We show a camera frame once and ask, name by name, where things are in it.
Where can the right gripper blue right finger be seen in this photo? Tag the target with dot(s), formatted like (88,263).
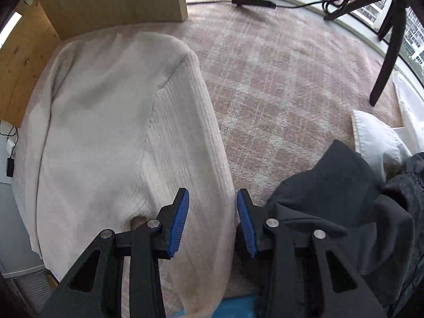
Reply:
(303,274)

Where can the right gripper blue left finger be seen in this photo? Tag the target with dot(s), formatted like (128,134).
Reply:
(92,287)

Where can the beige knit sweater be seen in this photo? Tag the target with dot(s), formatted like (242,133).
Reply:
(118,121)

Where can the blue garment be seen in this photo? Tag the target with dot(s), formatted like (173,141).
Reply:
(240,307)

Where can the black garment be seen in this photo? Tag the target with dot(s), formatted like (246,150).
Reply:
(378,226)

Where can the white garment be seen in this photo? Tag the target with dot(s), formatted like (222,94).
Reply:
(383,147)

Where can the black power brick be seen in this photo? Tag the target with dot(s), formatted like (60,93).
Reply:
(10,167)

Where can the pink plaid table cloth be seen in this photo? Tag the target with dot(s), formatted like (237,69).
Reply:
(283,83)

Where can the pine plank board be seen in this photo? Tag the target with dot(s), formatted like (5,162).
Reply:
(24,55)

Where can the large light wood board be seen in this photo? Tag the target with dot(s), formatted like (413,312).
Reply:
(71,18)

